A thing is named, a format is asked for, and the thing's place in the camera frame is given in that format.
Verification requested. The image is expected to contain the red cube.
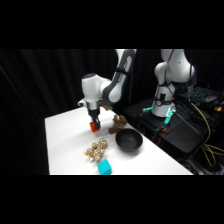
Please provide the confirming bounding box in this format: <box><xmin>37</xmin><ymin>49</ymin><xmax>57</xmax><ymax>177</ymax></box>
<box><xmin>88</xmin><ymin>121</ymin><xmax>102</xmax><ymax>134</ymax></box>

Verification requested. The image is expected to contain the black bowl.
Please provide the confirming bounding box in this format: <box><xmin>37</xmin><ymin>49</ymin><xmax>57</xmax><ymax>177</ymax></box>
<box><xmin>114</xmin><ymin>128</ymin><xmax>144</xmax><ymax>155</ymax></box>

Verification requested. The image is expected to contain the long yellow cable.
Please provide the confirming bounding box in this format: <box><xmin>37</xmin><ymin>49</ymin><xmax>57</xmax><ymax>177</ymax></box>
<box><xmin>187</xmin><ymin>99</ymin><xmax>214</xmax><ymax>158</ymax></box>

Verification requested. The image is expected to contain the wrist cable with board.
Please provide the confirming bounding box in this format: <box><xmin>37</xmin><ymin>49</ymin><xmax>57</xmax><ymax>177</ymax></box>
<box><xmin>99</xmin><ymin>101</ymin><xmax>114</xmax><ymax>112</ymax></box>

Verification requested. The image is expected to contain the backlit keyboard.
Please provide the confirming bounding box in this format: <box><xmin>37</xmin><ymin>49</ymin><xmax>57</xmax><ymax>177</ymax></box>
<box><xmin>190</xmin><ymin>87</ymin><xmax>219</xmax><ymax>102</ymax></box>

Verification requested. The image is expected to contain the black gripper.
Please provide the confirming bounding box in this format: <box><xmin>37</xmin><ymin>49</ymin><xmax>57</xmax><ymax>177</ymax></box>
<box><xmin>87</xmin><ymin>108</ymin><xmax>102</xmax><ymax>131</ymax></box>

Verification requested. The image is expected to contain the teal cube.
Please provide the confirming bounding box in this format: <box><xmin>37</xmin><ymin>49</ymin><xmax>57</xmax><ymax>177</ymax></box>
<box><xmin>96</xmin><ymin>158</ymin><xmax>113</xmax><ymax>176</ymax></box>

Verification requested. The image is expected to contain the brown plush toy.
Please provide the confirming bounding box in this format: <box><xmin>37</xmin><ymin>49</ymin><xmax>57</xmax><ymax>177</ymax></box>
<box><xmin>108</xmin><ymin>114</ymin><xmax>129</xmax><ymax>135</ymax></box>

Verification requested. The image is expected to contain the yellow cable bundle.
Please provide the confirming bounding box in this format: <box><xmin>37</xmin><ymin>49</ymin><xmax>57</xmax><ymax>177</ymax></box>
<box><xmin>199</xmin><ymin>142</ymin><xmax>224</xmax><ymax>168</ymax></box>

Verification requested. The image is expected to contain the black curtain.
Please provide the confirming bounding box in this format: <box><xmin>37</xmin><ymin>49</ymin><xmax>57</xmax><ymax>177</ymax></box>
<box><xmin>0</xmin><ymin>49</ymin><xmax>224</xmax><ymax>176</ymax></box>

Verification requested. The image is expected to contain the black robot stand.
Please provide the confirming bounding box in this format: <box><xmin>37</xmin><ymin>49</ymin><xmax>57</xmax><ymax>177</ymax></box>
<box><xmin>122</xmin><ymin>95</ymin><xmax>224</xmax><ymax>165</ymax></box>

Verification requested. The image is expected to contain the giraffe pattern plush toy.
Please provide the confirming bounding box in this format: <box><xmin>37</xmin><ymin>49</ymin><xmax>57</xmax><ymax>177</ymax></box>
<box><xmin>84</xmin><ymin>137</ymin><xmax>109</xmax><ymax>164</ymax></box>

